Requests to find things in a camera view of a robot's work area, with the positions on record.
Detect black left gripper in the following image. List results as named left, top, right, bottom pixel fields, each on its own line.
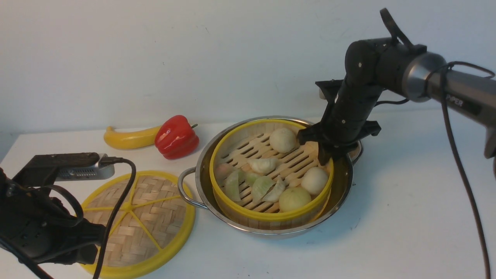
left=1, top=168, right=107, bottom=265

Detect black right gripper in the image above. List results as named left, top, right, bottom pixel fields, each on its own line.
left=296, top=79, right=382, bottom=166

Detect yellow bamboo steamer basket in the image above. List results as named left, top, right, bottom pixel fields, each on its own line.
left=207, top=117, right=335, bottom=229

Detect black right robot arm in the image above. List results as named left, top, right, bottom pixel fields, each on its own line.
left=296, top=38, right=495, bottom=163

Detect stainless steel pot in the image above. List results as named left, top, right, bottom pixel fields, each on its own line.
left=177, top=116, right=354, bottom=239

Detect white bun right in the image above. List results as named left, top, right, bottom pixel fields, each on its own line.
left=301, top=167, right=329, bottom=196

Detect white bun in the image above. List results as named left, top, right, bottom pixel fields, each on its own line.
left=301, top=167, right=329, bottom=196
left=269, top=127, right=297, bottom=153

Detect white bun far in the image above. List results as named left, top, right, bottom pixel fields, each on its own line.
left=269, top=127, right=297, bottom=153

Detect yellowish bun front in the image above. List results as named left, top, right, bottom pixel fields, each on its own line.
left=279, top=187, right=312, bottom=212

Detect white dumpling centre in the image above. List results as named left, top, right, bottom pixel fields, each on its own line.
left=248, top=157, right=278, bottom=175

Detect white dumpling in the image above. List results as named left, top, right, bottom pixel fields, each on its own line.
left=262, top=176, right=287, bottom=203
left=248, top=157, right=278, bottom=175

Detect white dumpling front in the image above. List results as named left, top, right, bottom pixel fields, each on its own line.
left=262, top=176, right=287, bottom=203

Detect green dumpling front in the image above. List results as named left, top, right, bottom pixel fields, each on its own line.
left=251, top=176, right=275, bottom=204

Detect small green dumpling middle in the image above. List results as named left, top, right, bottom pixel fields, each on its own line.
left=244, top=172, right=261, bottom=187

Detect green dumpling left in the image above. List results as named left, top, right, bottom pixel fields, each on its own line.
left=224, top=170, right=241, bottom=202

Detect pink dumpling left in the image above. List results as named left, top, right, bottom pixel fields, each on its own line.
left=214, top=163, right=236, bottom=187

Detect yellow toy banana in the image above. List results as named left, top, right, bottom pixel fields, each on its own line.
left=103, top=126, right=160, bottom=150

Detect red toy bell pepper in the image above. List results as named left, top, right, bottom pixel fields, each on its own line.
left=154, top=115, right=200, bottom=160

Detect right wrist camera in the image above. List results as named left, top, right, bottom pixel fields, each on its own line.
left=315, top=79, right=343, bottom=103

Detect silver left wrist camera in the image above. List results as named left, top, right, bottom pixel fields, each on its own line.
left=12, top=153, right=115, bottom=187

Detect black left camera cable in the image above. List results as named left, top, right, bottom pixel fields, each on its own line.
left=92, top=157, right=137, bottom=279

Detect black camera cable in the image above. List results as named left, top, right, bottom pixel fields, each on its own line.
left=424, top=61, right=496, bottom=279
left=92, top=157, right=137, bottom=279

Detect black right camera cable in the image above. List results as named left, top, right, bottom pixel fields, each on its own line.
left=424, top=61, right=496, bottom=279

